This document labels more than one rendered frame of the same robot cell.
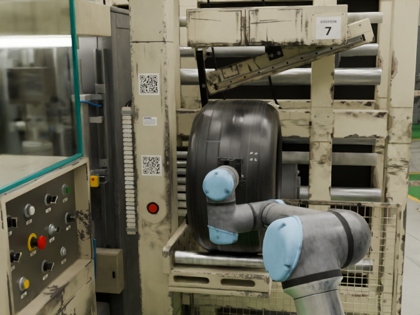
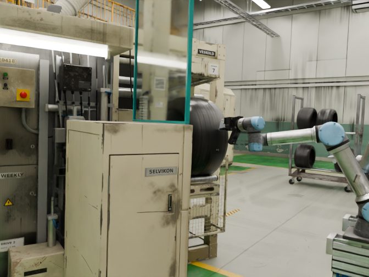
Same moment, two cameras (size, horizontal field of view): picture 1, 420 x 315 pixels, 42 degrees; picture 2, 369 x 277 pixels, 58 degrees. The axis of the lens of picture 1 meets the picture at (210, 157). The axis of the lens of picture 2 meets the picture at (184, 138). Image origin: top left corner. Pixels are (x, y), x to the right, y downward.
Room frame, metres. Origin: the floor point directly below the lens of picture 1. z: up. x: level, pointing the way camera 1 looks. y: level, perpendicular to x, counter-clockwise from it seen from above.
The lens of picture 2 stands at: (0.31, 1.53, 1.28)
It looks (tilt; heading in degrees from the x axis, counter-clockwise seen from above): 3 degrees down; 316
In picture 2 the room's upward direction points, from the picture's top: 2 degrees clockwise
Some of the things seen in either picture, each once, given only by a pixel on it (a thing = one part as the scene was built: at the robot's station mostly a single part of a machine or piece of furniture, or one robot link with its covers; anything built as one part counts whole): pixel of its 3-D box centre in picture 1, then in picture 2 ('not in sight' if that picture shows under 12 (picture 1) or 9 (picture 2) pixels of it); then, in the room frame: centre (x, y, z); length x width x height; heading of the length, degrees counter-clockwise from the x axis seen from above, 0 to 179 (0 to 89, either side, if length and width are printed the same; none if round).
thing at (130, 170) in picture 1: (132, 170); not in sight; (1.98, 0.29, 1.19); 0.05 x 0.04 x 0.48; 169
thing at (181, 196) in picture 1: (190, 181); not in sight; (2.38, 0.09, 1.05); 0.20 x 0.15 x 0.30; 79
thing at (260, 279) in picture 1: (219, 276); (194, 189); (1.82, -0.03, 0.83); 0.36 x 0.09 x 0.06; 79
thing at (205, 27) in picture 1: (267, 27); (180, 66); (2.23, -0.23, 1.71); 0.61 x 0.25 x 0.15; 79
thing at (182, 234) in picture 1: (180, 242); not in sight; (1.99, 0.12, 0.90); 0.40 x 0.03 x 0.10; 169
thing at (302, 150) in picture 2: not in sight; (325, 141); (3.31, -5.45, 0.96); 1.33 x 0.64 x 1.92; 10
